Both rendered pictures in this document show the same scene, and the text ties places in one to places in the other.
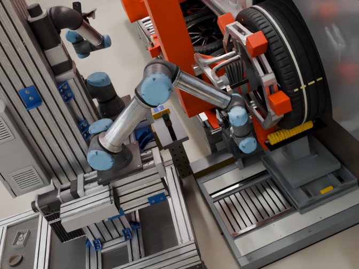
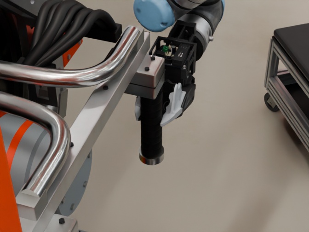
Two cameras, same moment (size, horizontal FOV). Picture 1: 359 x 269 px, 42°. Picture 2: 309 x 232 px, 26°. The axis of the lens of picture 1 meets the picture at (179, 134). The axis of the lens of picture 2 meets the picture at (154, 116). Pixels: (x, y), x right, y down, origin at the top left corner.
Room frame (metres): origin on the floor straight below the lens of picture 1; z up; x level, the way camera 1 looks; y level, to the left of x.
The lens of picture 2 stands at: (2.67, 0.09, 1.58)
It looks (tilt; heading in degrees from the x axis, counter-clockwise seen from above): 42 degrees down; 203
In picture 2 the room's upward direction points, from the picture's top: straight up
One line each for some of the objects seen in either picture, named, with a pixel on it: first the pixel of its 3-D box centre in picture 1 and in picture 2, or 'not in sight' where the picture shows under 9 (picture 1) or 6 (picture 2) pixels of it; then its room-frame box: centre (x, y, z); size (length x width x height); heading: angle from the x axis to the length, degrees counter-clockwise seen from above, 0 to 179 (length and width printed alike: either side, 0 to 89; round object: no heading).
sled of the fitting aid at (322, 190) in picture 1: (306, 171); not in sight; (2.06, -0.63, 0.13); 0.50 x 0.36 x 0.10; 4
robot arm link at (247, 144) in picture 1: (244, 140); (201, 14); (1.62, -0.26, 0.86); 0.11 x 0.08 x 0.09; 4
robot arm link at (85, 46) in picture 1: (83, 47); not in sight; (2.65, 0.34, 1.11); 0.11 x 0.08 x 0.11; 74
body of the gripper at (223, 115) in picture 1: (231, 121); (177, 58); (1.78, -0.24, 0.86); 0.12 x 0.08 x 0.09; 4
